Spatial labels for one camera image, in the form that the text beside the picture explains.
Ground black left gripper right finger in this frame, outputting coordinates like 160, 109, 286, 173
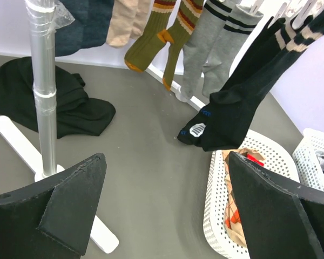
228, 152, 324, 259

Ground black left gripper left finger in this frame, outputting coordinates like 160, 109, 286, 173
0, 153, 106, 258

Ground black sock with logo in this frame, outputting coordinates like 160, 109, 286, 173
177, 90, 261, 152

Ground argyle beige orange sock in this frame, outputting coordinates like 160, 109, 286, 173
222, 147, 265, 248

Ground white rectangular mesh basket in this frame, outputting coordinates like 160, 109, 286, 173
292, 128, 324, 192

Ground white perforated oval basket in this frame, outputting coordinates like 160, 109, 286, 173
203, 130, 300, 259

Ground white rack base foot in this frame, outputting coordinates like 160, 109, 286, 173
0, 115, 119, 254

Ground black cloth on table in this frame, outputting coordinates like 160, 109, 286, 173
0, 57, 116, 138

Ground black sock beige stripes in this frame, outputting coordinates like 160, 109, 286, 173
218, 9, 324, 107

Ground grey striped sock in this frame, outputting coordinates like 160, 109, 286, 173
179, 1, 235, 100
202, 4, 264, 98

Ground dark blue sock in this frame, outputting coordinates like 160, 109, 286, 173
55, 0, 114, 57

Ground silver rack pole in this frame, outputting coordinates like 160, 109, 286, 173
25, 1, 57, 178

